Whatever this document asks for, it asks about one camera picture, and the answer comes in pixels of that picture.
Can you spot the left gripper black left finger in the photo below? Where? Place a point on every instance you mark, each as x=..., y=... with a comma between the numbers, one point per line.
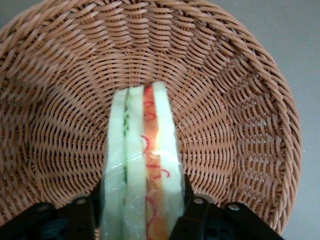
x=62, y=222

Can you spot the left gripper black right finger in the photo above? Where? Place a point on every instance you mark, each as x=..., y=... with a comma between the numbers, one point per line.
x=212, y=222

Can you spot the triangle sandwich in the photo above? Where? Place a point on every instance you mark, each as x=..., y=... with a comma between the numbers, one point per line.
x=135, y=150

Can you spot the brown wicker basket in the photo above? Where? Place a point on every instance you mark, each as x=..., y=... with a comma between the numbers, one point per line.
x=200, y=75

